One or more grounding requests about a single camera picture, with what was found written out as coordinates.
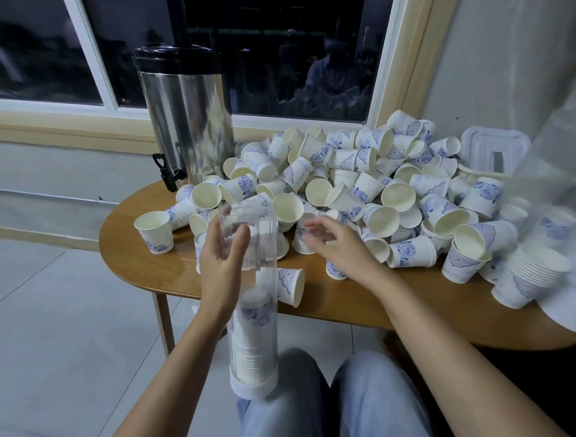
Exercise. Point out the person's right hand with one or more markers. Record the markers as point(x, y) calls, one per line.
point(346, 252)

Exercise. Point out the person's left hand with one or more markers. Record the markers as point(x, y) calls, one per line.
point(223, 279)

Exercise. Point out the clear plastic cup dispenser tube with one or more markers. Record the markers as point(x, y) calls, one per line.
point(256, 270)

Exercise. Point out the single blue-printed paper cup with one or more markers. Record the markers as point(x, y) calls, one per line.
point(301, 243)

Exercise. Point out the nested stack of paper cups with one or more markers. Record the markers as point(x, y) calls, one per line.
point(254, 347)
point(526, 279)

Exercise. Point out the pile of paper cups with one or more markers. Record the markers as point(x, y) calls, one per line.
point(360, 171)

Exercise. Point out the person's left forearm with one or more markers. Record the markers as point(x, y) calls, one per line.
point(171, 383)

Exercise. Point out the person's right forearm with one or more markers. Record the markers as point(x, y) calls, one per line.
point(459, 360)

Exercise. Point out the person's blue jeans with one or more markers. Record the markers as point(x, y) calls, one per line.
point(378, 396)

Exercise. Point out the stainless steel water dispenser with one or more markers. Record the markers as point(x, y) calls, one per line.
point(191, 113)

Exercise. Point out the white plastic lid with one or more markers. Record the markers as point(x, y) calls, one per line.
point(495, 149)

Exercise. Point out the white framed window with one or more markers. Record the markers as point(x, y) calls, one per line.
point(270, 54)

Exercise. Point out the clear plastic bag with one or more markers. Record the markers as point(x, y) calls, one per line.
point(556, 162)

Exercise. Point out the wooden table leg frame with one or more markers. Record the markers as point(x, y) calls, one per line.
point(162, 320)

